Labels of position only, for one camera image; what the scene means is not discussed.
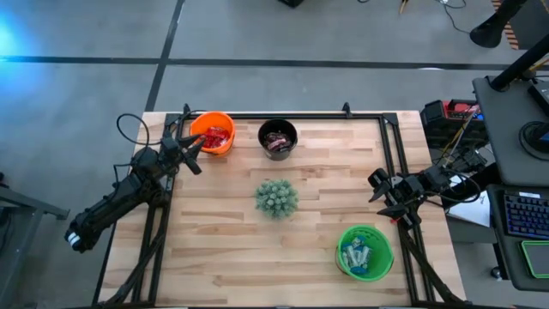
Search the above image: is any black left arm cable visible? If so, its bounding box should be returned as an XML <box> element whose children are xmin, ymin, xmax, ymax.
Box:
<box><xmin>112</xmin><ymin>112</ymin><xmax>194</xmax><ymax>185</ymax></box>

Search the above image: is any grey metal stand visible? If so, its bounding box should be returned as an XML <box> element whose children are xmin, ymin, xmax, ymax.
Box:
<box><xmin>0</xmin><ymin>171</ymin><xmax>72</xmax><ymax>309</ymax></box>

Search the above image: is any orange pumpkin face bucket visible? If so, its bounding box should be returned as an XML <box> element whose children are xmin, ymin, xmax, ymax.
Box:
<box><xmin>189</xmin><ymin>111</ymin><xmax>237</xmax><ymax>156</ymax></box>

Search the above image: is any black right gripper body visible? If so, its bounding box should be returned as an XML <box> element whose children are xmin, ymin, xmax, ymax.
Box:
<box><xmin>367</xmin><ymin>167</ymin><xmax>426</xmax><ymax>229</ymax></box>

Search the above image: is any green edged black pad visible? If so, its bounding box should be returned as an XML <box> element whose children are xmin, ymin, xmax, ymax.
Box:
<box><xmin>520</xmin><ymin>239</ymin><xmax>549</xmax><ymax>279</ymax></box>

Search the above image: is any black plastic bucket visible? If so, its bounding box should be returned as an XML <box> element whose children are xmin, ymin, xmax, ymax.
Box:
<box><xmin>257</xmin><ymin>118</ymin><xmax>299</xmax><ymax>161</ymax></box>

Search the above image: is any black round desk device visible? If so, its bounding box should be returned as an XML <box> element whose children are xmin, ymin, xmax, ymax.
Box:
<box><xmin>518</xmin><ymin>120</ymin><xmax>549</xmax><ymax>162</ymax></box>

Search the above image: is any green plastic bucket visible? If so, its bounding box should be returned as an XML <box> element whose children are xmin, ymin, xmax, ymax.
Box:
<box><xmin>335</xmin><ymin>225</ymin><xmax>395</xmax><ymax>283</ymax></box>

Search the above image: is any red black power supply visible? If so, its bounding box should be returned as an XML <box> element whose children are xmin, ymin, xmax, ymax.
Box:
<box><xmin>419</xmin><ymin>99</ymin><xmax>488</xmax><ymax>149</ymax></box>

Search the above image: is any black stand pole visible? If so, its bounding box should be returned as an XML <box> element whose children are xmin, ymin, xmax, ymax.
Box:
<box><xmin>488</xmin><ymin>32</ymin><xmax>549</xmax><ymax>92</ymax></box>

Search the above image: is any black diagonal strut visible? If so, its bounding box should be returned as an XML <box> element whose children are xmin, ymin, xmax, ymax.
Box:
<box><xmin>439</xmin><ymin>162</ymin><xmax>503</xmax><ymax>209</ymax></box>

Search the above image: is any black metal table frame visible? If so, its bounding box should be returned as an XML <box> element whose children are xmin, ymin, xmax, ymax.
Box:
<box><xmin>96</xmin><ymin>101</ymin><xmax>467</xmax><ymax>308</ymax></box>

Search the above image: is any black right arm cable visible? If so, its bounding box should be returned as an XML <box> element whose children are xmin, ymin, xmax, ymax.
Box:
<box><xmin>441</xmin><ymin>169</ymin><xmax>482</xmax><ymax>205</ymax></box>

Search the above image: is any green plant in grey pot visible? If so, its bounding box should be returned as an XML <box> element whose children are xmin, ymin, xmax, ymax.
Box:
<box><xmin>255</xmin><ymin>179</ymin><xmax>299</xmax><ymax>221</ymax></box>

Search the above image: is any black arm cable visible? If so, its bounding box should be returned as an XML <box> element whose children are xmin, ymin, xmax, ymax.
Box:
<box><xmin>441</xmin><ymin>169</ymin><xmax>482</xmax><ymax>205</ymax></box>
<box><xmin>112</xmin><ymin>112</ymin><xmax>194</xmax><ymax>185</ymax></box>

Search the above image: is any white paper sheet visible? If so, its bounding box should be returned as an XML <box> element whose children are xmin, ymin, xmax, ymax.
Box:
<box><xmin>445</xmin><ymin>171</ymin><xmax>492</xmax><ymax>228</ymax></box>

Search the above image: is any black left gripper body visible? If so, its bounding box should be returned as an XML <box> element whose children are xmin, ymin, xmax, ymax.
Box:
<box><xmin>158</xmin><ymin>128</ymin><xmax>203</xmax><ymax>177</ymax></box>

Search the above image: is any black backlit keyboard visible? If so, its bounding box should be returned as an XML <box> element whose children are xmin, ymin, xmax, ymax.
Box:
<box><xmin>504</xmin><ymin>191</ymin><xmax>549</xmax><ymax>240</ymax></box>

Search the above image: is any dark grey keyboard shelf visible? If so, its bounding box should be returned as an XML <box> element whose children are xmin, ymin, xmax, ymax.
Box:
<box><xmin>486</xmin><ymin>184</ymin><xmax>549</xmax><ymax>293</ymax></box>

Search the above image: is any black stand leg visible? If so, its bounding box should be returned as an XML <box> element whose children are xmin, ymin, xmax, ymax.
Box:
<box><xmin>469</xmin><ymin>0</ymin><xmax>528</xmax><ymax>49</ymax></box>

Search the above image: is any black floor cable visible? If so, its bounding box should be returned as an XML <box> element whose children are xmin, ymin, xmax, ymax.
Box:
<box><xmin>441</xmin><ymin>0</ymin><xmax>473</xmax><ymax>35</ymax></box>

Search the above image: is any grey desk top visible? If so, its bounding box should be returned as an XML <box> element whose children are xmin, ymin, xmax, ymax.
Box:
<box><xmin>473</xmin><ymin>75</ymin><xmax>549</xmax><ymax>188</ymax></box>

